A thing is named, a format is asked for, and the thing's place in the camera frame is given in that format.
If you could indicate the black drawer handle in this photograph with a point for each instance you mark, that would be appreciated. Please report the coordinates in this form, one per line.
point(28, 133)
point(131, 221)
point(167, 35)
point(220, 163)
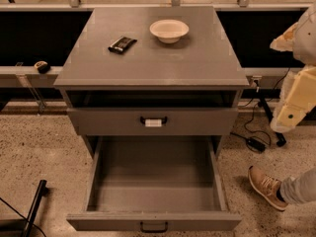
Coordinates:
point(153, 122)
point(146, 227)

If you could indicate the black lower drawer handle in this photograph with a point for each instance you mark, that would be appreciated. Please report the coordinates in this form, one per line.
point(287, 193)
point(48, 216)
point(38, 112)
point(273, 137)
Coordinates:
point(146, 227)

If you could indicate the grey drawer cabinet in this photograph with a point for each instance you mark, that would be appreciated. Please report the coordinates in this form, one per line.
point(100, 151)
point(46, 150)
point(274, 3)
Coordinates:
point(201, 70)

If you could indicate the grey trouser leg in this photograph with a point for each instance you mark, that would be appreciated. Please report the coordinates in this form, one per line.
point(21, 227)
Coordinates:
point(301, 189)

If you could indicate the metal bracket left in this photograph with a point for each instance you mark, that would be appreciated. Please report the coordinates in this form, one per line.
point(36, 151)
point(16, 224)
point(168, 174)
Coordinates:
point(25, 82)

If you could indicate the black power adapter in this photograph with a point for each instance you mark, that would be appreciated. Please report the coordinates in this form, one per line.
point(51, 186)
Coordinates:
point(255, 145)

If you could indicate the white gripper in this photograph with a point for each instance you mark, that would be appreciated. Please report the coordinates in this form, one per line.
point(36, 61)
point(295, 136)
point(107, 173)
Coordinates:
point(306, 43)

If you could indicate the grey upper drawer front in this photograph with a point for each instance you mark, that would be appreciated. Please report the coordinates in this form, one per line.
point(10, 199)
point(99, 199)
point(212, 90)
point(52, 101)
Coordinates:
point(125, 121)

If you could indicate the black stand leg right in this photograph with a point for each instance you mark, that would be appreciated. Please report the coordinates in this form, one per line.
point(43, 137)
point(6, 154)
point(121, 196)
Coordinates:
point(263, 103)

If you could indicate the black pole bottom left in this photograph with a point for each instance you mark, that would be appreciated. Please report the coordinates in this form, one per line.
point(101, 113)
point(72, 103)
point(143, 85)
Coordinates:
point(42, 190)

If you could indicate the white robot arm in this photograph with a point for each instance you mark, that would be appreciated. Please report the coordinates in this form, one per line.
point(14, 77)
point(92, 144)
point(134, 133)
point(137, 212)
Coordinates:
point(304, 45)

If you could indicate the tan sneaker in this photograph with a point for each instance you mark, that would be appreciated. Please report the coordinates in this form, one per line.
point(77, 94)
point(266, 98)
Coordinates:
point(267, 187)

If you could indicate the open grey lower drawer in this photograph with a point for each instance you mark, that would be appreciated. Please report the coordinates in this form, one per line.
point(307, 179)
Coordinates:
point(156, 179)

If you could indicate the black upper drawer handle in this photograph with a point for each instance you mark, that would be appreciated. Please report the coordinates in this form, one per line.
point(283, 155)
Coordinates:
point(153, 122)

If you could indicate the black rxbar chocolate wrapper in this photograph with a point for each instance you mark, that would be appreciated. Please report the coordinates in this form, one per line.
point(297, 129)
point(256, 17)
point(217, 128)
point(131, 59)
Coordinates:
point(121, 45)

